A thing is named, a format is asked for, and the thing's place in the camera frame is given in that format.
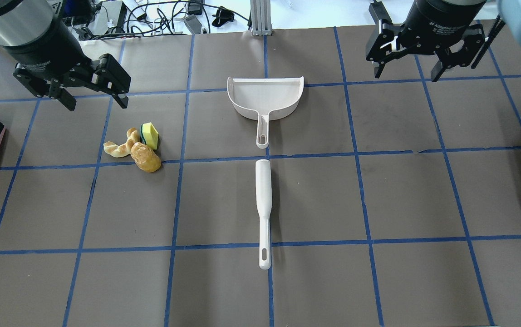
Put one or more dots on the beige bread twist piece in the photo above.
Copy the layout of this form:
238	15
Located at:
122	150

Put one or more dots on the aluminium frame post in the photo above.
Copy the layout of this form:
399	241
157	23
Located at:
260	18

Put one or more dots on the yellow green sponge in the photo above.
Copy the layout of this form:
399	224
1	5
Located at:
149	135

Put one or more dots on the beige plastic dustpan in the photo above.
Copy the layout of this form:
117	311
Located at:
264	100

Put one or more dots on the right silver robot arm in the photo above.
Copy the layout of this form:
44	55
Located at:
509	15

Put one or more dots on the beige hand brush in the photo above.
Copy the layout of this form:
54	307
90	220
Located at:
263	192

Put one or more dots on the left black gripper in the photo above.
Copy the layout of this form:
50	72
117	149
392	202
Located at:
45	47

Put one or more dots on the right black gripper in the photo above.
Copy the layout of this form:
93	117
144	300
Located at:
442	20

